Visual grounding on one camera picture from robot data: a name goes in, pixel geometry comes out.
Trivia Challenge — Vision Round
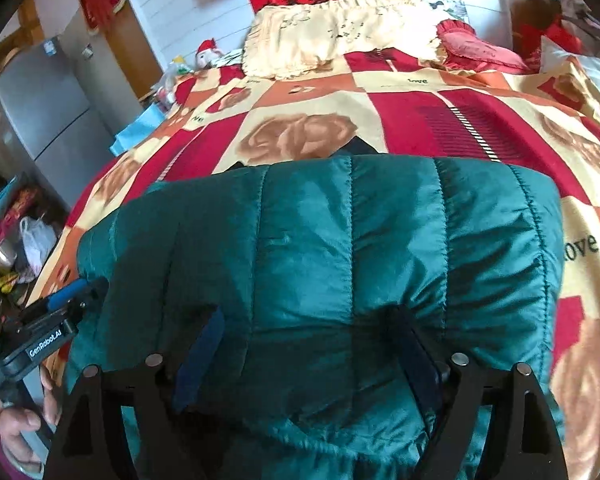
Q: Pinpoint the cream folded quilt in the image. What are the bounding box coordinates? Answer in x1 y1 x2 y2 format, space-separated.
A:
241 0 458 80

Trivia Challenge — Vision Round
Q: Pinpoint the red printed packet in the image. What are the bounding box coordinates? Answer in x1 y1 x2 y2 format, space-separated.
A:
0 187 42 242

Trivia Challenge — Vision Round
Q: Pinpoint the person's left hand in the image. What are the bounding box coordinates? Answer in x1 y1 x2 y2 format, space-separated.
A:
0 365 63 476

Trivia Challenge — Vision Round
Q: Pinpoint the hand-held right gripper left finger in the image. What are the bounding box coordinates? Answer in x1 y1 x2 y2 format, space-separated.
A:
44 305 226 480

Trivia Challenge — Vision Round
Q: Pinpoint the teal quilted puffer jacket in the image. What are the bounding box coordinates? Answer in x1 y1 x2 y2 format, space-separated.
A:
62 154 567 480

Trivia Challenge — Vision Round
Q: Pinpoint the wooden furniture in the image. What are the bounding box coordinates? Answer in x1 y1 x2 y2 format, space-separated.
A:
510 0 566 56

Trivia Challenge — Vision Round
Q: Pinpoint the red ruffled pillow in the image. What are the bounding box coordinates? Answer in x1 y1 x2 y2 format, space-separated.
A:
435 19 533 75

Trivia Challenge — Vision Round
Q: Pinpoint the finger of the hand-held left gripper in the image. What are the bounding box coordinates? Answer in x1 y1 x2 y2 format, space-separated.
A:
22 279 93 322
62 277 110 318

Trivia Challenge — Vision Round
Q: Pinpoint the wooden door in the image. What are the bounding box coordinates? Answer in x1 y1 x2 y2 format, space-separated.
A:
107 0 163 101

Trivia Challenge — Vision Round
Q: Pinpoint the red orange printed blanket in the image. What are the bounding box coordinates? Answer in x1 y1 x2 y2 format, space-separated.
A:
25 47 600 480

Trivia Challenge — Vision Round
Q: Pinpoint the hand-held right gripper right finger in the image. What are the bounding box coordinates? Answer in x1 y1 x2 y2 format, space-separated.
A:
387 305 568 480

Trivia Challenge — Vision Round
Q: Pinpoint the metal pot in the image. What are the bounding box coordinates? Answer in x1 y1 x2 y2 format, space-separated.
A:
0 237 20 271

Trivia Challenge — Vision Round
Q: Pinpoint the white plush toy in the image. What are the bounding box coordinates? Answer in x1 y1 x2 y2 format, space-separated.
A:
195 39 226 70

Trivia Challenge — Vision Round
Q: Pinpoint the grey refrigerator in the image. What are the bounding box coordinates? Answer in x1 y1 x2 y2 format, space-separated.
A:
0 22 151 211

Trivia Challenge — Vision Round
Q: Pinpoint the light blue bag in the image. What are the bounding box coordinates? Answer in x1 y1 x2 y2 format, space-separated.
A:
110 105 168 157

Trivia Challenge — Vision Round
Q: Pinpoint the white pillow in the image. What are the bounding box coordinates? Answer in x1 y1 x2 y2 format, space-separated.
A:
539 35 600 126

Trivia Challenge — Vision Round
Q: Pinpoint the person's left forearm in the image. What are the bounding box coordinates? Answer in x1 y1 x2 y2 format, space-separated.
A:
0 435 46 480

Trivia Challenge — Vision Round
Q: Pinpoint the white plastic bag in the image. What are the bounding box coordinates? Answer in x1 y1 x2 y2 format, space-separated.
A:
19 216 58 271

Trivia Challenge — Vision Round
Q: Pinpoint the red cloth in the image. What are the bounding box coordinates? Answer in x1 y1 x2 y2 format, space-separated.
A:
517 15 581 53

